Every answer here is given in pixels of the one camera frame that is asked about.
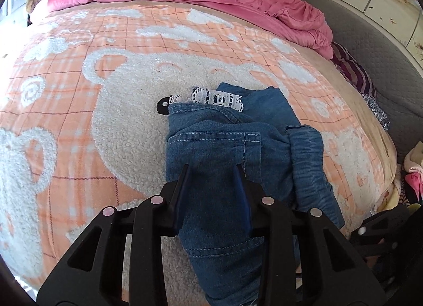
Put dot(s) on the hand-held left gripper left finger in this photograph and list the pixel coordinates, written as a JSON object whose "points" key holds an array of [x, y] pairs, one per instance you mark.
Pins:
{"points": [[178, 205]]}

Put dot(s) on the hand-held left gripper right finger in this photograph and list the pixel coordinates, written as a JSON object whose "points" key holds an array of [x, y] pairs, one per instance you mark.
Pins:
{"points": [[244, 202]]}

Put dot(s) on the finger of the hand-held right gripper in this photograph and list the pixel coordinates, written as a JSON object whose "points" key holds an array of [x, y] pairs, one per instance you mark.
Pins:
{"points": [[380, 230]]}

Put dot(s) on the blue denim pants lace hem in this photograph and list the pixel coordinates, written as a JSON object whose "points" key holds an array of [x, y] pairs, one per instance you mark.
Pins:
{"points": [[214, 147]]}

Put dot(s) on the pile of clothes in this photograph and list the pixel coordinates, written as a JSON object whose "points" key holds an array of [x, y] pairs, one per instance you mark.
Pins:
{"points": [[413, 173]]}

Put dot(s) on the orange bear print blanket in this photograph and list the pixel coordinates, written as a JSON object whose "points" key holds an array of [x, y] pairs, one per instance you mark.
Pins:
{"points": [[99, 127]]}

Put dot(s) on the floral patterned cloth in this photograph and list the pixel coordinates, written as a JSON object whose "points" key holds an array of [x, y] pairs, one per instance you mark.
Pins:
{"points": [[376, 111]]}

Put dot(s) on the purple striped cloth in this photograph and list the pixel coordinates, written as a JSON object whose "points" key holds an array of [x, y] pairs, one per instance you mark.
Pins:
{"points": [[357, 71]]}

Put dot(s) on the grey quilted headboard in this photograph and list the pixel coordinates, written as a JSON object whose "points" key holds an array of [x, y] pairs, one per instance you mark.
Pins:
{"points": [[380, 54]]}

